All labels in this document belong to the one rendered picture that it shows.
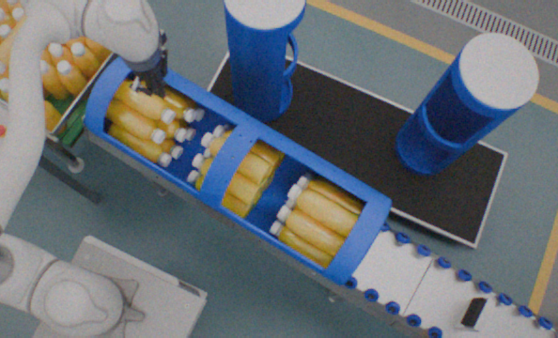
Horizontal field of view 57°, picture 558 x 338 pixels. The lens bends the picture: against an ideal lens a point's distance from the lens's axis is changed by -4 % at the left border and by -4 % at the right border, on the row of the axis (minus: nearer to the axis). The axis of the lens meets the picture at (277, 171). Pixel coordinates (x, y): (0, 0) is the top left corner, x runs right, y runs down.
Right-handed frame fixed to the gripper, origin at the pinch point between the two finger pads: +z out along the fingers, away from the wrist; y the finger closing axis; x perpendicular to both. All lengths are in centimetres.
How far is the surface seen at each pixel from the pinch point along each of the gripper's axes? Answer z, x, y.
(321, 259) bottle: 23, -59, -12
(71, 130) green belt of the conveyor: 44, 33, -17
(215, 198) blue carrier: 16.3, -25.1, -13.8
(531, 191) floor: 132, -143, 90
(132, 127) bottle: 18.9, 6.8, -8.8
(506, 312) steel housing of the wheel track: 38, -119, 6
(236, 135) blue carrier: 9.8, -21.5, 2.6
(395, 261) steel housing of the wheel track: 39, -80, 2
